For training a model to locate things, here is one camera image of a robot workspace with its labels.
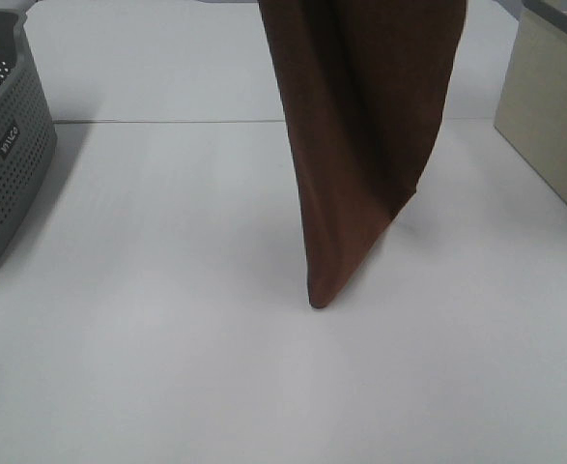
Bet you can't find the brown towel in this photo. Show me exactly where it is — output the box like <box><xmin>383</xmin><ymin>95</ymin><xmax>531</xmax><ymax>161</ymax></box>
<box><xmin>259</xmin><ymin>1</ymin><xmax>468</xmax><ymax>308</ymax></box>

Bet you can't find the grey perforated plastic basket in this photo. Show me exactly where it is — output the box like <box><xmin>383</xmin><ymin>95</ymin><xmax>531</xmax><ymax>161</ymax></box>
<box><xmin>0</xmin><ymin>9</ymin><xmax>57</xmax><ymax>260</ymax></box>

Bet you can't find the beige plastic bin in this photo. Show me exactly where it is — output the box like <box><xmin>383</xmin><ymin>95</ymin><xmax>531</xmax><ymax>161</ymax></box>
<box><xmin>495</xmin><ymin>1</ymin><xmax>567</xmax><ymax>205</ymax></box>

